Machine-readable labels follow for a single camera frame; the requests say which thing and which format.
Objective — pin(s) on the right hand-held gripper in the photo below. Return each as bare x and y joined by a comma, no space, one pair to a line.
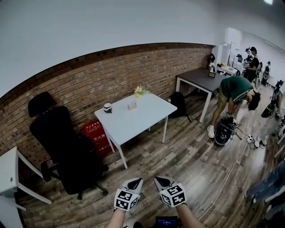
173,196

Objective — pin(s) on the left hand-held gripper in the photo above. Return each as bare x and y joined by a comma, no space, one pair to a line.
125,199

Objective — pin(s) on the person's left forearm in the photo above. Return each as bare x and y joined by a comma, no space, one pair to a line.
116,219

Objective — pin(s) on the person's right forearm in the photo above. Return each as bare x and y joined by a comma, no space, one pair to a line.
187,216

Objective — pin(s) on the white square table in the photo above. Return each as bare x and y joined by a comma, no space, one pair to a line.
138,115

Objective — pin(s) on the black chest-mounted device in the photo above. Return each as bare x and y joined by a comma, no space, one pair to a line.
167,222

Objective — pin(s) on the red metal box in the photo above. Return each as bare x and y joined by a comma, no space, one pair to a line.
98,138

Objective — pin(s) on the black open bag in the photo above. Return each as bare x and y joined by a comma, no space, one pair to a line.
223,132

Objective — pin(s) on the black backpack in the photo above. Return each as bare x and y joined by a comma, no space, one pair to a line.
178,104

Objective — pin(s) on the brown and white mug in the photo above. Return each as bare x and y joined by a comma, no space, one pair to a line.
107,108

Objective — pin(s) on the black office chair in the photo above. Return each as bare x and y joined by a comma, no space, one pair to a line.
55,133

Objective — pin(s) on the yellow flower bouquet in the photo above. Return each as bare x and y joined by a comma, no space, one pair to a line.
139,91

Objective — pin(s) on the white power strip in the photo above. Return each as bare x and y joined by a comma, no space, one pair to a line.
250,138

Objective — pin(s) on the dark grey table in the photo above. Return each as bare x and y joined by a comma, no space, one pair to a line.
200,80

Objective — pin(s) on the small white table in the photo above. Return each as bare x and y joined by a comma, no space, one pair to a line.
9,173

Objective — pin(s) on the white flower vase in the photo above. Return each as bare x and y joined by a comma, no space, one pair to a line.
212,66

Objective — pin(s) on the black ornament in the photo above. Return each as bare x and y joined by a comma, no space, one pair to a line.
212,57

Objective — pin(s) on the grey box with dark edges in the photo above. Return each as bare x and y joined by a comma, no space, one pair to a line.
212,74

